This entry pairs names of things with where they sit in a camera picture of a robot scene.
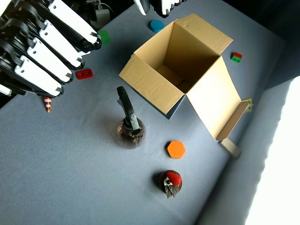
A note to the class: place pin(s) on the brown spray bottle black nozzle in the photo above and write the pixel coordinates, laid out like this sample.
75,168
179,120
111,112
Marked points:
127,107

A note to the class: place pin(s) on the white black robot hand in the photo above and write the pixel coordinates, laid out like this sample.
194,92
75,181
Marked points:
47,51
165,7

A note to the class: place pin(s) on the orange hexagon block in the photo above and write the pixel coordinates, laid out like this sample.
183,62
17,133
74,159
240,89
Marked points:
176,149

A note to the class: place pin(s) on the red white toy traffic cone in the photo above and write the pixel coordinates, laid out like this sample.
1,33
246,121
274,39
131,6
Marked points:
47,104

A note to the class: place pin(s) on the white power adapter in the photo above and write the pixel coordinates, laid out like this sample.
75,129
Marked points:
102,15

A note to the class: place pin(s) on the open cardboard box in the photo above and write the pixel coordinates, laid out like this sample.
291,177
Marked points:
152,82

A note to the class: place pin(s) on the grey table cloth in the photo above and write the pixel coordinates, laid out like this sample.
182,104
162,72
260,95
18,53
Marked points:
70,175

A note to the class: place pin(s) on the red and green block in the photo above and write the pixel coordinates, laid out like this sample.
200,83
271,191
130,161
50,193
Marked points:
236,57

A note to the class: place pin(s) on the small yellow-green piece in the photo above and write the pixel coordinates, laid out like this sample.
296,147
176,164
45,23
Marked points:
249,103

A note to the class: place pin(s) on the blue cylinder block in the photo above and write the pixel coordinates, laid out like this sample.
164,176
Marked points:
157,25

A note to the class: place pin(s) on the beige wooden block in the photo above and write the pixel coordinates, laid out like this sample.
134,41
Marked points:
230,147

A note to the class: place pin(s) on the red brick two holes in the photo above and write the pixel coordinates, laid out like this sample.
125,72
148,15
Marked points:
84,74

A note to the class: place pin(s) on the toy cupcake with strawberry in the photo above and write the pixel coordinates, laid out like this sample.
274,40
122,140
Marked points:
172,180

